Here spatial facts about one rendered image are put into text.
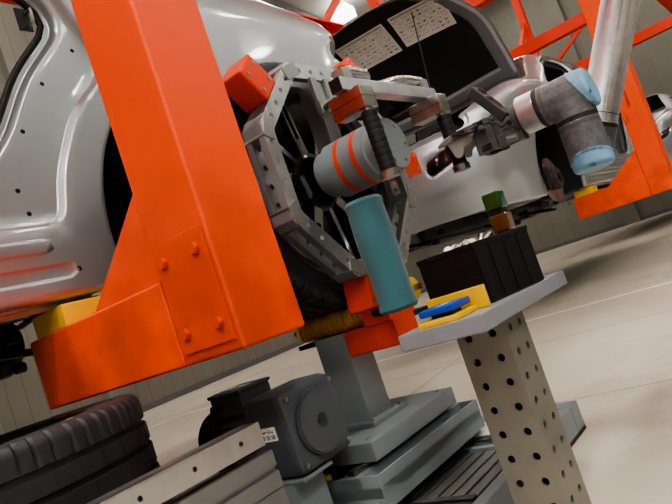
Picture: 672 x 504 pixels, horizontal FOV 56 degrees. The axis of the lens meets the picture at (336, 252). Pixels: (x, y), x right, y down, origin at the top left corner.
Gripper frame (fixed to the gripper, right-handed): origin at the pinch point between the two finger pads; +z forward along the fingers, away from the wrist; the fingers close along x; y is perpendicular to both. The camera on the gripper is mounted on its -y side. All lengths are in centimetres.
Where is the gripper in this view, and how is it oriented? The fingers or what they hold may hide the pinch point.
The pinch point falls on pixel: (445, 143)
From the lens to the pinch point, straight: 165.1
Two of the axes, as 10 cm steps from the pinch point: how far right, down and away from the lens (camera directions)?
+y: 3.2, 9.4, -0.7
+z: -7.4, 3.0, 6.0
